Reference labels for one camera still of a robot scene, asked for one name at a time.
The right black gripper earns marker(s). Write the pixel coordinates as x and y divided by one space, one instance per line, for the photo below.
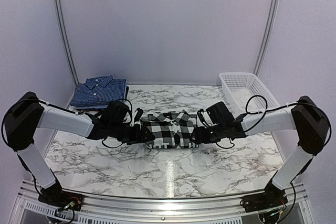
200 138

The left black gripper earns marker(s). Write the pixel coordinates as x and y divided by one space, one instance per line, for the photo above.
140 137

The black white plaid shirt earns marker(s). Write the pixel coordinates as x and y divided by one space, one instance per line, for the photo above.
170 130

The blue checked shirt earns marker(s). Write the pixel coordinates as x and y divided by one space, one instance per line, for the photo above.
99 91

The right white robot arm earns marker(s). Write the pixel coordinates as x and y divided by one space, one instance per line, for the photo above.
311 123

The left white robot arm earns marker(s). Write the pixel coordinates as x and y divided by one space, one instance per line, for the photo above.
29 113

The white plastic basket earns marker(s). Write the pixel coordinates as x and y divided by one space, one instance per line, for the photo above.
245 90

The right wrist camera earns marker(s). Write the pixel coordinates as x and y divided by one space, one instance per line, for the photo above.
220 114

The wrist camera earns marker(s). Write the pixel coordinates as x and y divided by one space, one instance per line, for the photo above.
220 114
115 113

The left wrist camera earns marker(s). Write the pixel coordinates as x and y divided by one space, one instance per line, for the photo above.
115 113

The right wall aluminium rail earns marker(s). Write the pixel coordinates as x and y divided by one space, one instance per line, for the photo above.
266 36

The wall aluminium rail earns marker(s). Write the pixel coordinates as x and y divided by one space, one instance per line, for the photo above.
266 36
65 42

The left wall aluminium rail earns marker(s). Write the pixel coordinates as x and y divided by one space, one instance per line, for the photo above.
65 42

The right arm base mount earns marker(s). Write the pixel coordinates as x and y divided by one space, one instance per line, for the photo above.
262 201

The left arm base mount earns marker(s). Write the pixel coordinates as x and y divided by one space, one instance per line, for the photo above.
64 200

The front aluminium frame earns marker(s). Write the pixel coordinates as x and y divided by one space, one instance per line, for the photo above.
113 209

